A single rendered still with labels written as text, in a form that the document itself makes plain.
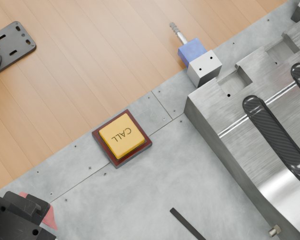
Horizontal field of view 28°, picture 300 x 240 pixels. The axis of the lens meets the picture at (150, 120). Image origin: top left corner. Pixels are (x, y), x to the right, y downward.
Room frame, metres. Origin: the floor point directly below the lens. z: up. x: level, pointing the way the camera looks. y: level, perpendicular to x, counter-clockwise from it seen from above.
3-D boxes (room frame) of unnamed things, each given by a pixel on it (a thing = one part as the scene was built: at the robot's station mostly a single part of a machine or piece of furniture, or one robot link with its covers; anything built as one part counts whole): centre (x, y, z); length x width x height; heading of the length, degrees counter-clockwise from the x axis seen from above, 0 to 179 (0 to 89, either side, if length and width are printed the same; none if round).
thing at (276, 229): (0.15, -0.23, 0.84); 0.02 x 0.01 x 0.02; 131
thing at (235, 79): (0.40, -0.14, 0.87); 0.05 x 0.05 x 0.04; 41
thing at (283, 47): (0.47, -0.22, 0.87); 0.05 x 0.05 x 0.04; 41
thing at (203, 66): (0.48, -0.06, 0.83); 0.13 x 0.05 x 0.05; 38
